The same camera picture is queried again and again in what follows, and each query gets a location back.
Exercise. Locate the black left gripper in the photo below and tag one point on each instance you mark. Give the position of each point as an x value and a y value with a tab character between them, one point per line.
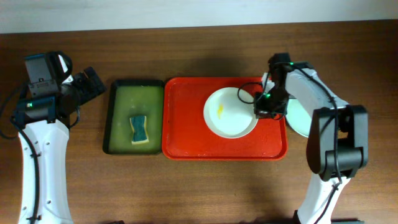
86	86

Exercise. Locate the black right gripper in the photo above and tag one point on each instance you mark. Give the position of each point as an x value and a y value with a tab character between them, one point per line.
265	111

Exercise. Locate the mint green plate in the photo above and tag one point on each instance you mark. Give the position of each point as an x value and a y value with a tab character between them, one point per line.
298	118

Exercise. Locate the white plate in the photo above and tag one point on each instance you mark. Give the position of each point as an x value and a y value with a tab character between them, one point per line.
229	113

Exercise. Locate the green and yellow sponge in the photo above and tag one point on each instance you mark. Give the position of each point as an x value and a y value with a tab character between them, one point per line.
139	129

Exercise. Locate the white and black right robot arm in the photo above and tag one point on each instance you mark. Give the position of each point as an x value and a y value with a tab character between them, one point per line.
337	144

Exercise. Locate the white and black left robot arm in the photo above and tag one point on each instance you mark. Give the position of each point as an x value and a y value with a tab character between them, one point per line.
43	127

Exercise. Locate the dark green tray with water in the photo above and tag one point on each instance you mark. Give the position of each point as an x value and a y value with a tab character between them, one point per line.
129	98

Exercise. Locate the red plastic tray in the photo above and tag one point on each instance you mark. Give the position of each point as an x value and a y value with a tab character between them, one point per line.
185	135

